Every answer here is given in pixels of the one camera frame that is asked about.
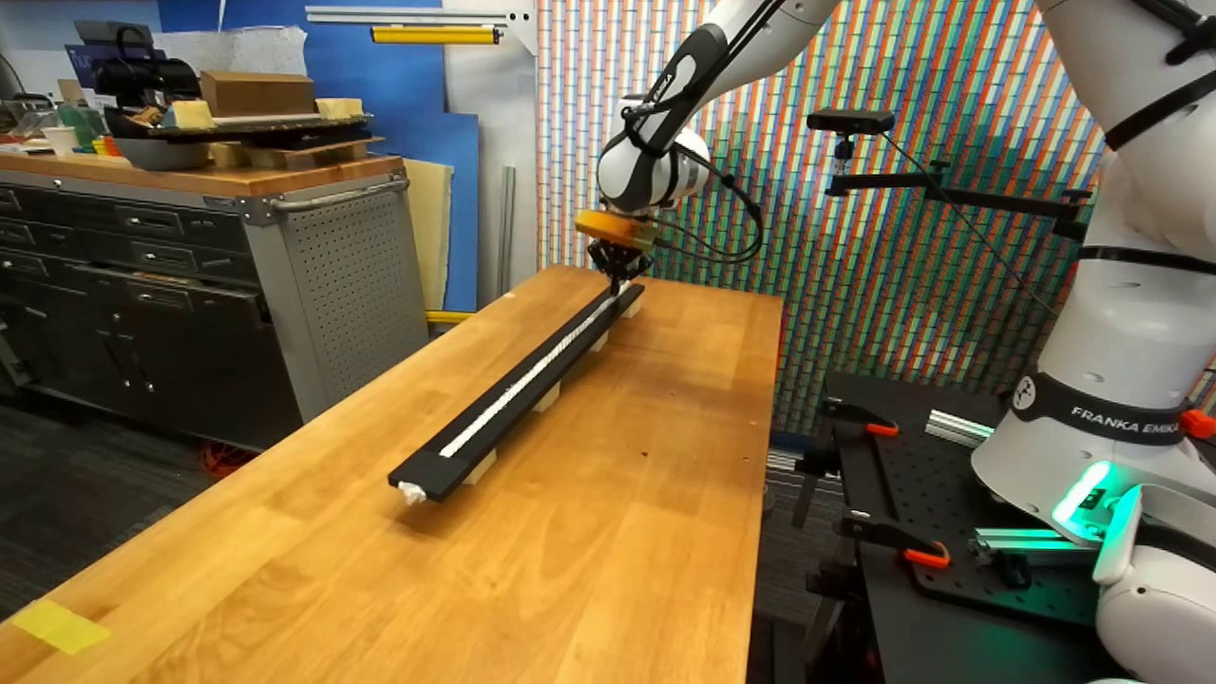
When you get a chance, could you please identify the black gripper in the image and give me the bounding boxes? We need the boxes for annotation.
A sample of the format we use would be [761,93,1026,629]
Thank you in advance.
[594,244,651,289]

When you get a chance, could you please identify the white rope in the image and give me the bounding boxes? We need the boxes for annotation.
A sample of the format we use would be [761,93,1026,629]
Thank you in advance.
[396,278,636,511]

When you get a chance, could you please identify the black grooved rail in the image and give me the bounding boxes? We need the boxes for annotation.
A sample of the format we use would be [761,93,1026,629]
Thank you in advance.
[386,282,642,506]

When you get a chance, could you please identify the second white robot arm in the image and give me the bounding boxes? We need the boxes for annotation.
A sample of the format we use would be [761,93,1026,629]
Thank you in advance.
[974,0,1216,684]

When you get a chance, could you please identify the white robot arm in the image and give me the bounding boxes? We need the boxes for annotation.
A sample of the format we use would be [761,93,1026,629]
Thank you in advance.
[577,0,841,284]

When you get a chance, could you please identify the black optical breadboard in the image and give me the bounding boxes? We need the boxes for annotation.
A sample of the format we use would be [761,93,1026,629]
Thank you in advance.
[824,377,1117,684]

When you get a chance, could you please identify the wooden blocks on cabinet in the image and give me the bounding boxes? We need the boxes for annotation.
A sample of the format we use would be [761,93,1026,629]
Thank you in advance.
[97,69,382,174]

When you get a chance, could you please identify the grey metal tool cabinet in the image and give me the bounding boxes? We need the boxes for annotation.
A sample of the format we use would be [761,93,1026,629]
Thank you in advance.
[0,156,424,448]

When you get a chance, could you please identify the yellow tape patch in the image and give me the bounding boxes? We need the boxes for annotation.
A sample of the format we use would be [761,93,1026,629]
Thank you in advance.
[11,600,110,659]

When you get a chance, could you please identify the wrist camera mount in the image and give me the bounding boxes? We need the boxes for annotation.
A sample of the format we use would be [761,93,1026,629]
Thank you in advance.
[575,208,657,247]

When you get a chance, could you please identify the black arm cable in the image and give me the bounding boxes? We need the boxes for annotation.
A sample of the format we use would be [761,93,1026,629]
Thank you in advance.
[642,163,767,269]

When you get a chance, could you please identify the black camera on stand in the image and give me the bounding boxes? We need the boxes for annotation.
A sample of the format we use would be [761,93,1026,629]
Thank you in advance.
[805,109,897,198]

